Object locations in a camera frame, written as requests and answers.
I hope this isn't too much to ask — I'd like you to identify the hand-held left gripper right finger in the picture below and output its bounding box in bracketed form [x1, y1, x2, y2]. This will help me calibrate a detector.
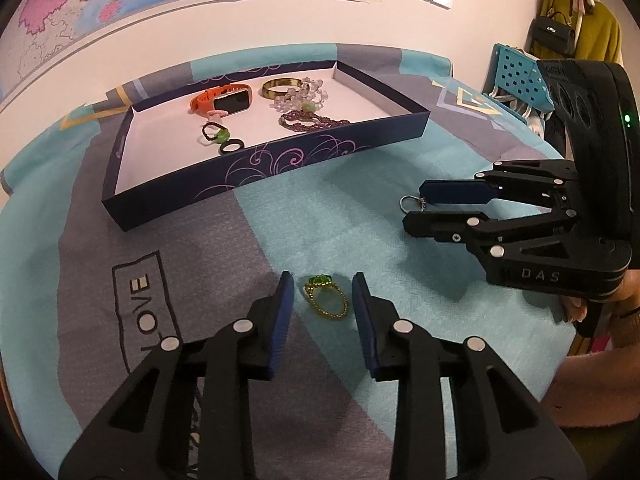
[351, 272, 586, 480]

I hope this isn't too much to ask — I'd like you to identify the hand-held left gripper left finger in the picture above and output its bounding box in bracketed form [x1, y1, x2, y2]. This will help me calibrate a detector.
[59, 271, 295, 480]

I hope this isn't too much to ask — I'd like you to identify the purple bead bracelet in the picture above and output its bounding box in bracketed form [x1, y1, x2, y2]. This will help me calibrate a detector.
[278, 110, 351, 133]

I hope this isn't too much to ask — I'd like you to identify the blue perforated plastic chair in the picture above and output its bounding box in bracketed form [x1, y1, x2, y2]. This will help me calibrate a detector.
[484, 43, 556, 113]

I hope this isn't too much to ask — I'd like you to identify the mustard yellow coat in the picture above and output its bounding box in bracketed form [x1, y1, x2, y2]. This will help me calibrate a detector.
[537, 0, 624, 66]

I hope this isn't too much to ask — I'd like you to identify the clear crystal bracelet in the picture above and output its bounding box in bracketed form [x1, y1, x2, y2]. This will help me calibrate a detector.
[272, 76, 331, 113]

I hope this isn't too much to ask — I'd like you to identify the gold ring with green stone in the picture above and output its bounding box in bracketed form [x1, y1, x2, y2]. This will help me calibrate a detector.
[303, 274, 349, 318]

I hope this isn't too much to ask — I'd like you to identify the orange smartwatch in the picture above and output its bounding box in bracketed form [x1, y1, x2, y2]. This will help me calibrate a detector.
[189, 82, 252, 116]

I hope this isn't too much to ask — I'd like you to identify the brown cord green bead ring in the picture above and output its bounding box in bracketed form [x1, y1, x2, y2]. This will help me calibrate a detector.
[201, 122, 231, 146]

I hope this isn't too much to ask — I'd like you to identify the amber bangle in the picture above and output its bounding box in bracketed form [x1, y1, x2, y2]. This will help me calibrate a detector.
[261, 77, 303, 100]

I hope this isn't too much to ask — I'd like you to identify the person's right hand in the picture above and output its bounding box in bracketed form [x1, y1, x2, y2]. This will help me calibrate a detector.
[559, 269, 640, 325]

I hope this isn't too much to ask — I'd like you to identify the teal grey printed blanket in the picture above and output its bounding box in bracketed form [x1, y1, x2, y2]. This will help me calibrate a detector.
[0, 42, 576, 480]

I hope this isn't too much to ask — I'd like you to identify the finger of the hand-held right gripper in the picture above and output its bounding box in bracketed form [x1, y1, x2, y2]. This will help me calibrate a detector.
[419, 159, 583, 211]
[402, 207, 578, 261]

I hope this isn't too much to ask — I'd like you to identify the black handbag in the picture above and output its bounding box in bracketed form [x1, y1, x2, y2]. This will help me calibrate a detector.
[530, 10, 579, 58]

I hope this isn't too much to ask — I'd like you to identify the navy cardboard box tray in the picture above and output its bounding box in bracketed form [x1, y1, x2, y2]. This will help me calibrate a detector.
[101, 58, 432, 232]

